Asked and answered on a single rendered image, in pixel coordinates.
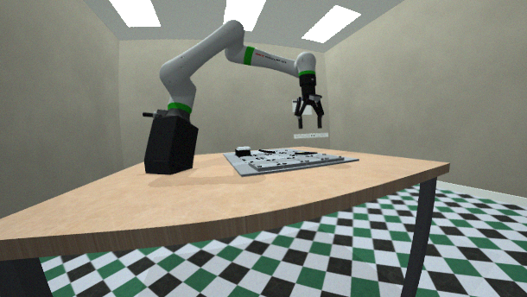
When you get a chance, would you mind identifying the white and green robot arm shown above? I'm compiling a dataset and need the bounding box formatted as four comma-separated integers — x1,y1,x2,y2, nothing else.
143,19,316,123

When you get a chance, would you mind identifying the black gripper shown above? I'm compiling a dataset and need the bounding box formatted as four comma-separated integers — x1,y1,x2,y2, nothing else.
295,85,324,129

